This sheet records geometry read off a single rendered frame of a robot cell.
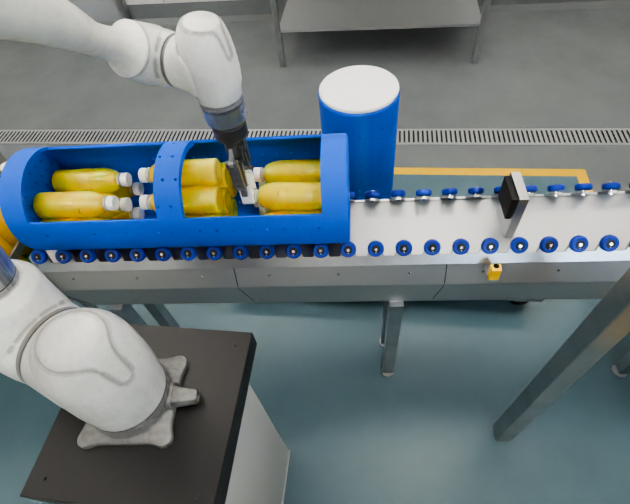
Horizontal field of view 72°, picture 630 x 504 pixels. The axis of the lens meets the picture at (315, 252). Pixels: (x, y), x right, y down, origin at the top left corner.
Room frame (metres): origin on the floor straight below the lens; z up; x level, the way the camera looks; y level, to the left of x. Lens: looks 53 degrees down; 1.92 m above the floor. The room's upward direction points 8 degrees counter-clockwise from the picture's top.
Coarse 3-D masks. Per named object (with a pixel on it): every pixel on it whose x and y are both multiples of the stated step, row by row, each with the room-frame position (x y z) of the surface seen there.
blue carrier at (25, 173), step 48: (144, 144) 0.97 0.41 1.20; (192, 144) 0.94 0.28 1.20; (288, 144) 0.96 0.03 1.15; (336, 144) 0.82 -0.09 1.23; (0, 192) 0.86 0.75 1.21; (144, 192) 1.01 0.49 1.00; (336, 192) 0.71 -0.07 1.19; (48, 240) 0.79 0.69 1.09; (96, 240) 0.77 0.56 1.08; (144, 240) 0.75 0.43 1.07; (192, 240) 0.74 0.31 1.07; (240, 240) 0.72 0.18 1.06; (288, 240) 0.70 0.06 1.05; (336, 240) 0.68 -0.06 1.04
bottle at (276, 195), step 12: (264, 192) 0.78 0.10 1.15; (276, 192) 0.77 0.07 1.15; (288, 192) 0.77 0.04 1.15; (300, 192) 0.76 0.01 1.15; (312, 192) 0.76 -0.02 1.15; (264, 204) 0.77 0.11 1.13; (276, 204) 0.76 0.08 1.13; (288, 204) 0.75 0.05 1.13; (300, 204) 0.75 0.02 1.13; (312, 204) 0.74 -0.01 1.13
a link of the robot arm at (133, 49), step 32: (0, 0) 0.51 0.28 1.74; (32, 0) 0.54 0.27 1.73; (64, 0) 0.60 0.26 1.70; (0, 32) 0.50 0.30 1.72; (32, 32) 0.53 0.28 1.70; (64, 32) 0.57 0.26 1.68; (96, 32) 0.68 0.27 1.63; (128, 32) 0.83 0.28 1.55; (160, 32) 0.86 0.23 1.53; (128, 64) 0.80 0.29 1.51; (160, 64) 0.81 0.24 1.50
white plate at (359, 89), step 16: (336, 80) 1.40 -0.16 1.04; (352, 80) 1.39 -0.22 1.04; (368, 80) 1.37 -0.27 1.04; (384, 80) 1.36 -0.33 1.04; (320, 96) 1.33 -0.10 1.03; (336, 96) 1.31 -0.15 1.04; (352, 96) 1.29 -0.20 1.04; (368, 96) 1.28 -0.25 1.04; (384, 96) 1.27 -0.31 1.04; (352, 112) 1.21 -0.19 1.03; (368, 112) 1.21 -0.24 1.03
